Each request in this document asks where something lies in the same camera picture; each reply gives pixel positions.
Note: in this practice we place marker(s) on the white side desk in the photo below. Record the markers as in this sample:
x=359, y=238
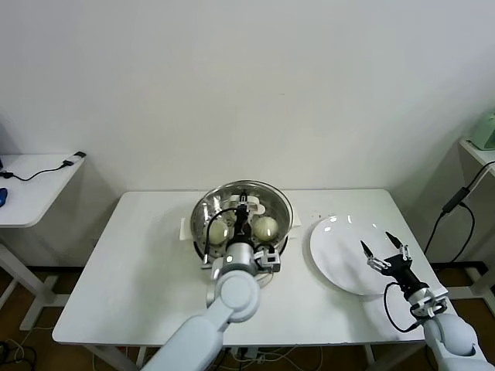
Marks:
x=38, y=201

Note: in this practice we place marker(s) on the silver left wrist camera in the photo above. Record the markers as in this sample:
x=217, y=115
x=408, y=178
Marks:
x=270, y=263

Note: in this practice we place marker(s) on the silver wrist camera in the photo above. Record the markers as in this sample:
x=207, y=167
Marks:
x=435, y=297
x=270, y=263

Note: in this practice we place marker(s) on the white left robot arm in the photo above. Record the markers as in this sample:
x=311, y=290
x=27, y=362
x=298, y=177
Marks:
x=236, y=297

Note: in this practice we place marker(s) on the white round plate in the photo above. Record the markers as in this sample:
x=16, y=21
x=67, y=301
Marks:
x=336, y=251

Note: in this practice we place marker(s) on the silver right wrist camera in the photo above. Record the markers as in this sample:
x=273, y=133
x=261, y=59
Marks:
x=435, y=297

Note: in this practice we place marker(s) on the blue computer mouse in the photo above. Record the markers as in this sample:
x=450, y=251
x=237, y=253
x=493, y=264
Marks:
x=3, y=196

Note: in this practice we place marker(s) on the white narrow side table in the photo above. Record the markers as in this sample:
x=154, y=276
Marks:
x=481, y=154

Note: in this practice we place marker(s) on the white power strip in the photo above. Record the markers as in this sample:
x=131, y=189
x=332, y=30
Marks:
x=249, y=352

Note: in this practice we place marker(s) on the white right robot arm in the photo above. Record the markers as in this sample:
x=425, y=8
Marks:
x=452, y=332

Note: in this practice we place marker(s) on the perforated steel steamer basket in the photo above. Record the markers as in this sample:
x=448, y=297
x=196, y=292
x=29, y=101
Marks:
x=205, y=253

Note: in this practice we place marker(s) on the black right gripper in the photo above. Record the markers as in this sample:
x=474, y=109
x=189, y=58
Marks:
x=402, y=268

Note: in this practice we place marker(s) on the white steamed baozi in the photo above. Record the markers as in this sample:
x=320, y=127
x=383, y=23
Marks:
x=266, y=229
x=217, y=232

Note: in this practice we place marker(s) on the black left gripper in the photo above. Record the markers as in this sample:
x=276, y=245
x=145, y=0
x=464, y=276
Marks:
x=241, y=226

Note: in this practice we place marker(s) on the white electric cooker base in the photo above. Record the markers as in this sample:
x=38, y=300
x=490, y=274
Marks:
x=186, y=230

